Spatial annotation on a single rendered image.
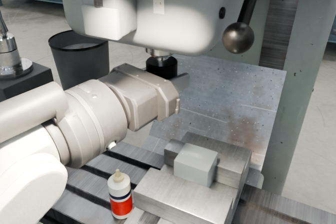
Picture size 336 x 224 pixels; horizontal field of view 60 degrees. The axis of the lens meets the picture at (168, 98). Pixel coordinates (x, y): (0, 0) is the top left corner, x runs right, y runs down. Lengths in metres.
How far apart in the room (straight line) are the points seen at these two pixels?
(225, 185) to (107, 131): 0.29
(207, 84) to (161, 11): 0.53
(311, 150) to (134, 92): 2.11
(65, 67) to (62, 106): 2.09
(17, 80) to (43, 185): 0.43
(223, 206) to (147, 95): 0.21
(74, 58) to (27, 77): 1.62
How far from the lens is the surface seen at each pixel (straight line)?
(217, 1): 0.30
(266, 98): 0.79
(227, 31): 0.28
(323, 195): 2.11
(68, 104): 0.32
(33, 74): 0.72
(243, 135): 0.79
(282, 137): 0.89
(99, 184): 0.66
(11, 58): 0.72
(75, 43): 2.74
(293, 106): 0.83
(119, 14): 0.29
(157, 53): 0.40
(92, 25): 0.30
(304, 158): 2.32
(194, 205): 0.47
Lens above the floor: 1.44
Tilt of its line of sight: 31 degrees down
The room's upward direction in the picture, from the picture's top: straight up
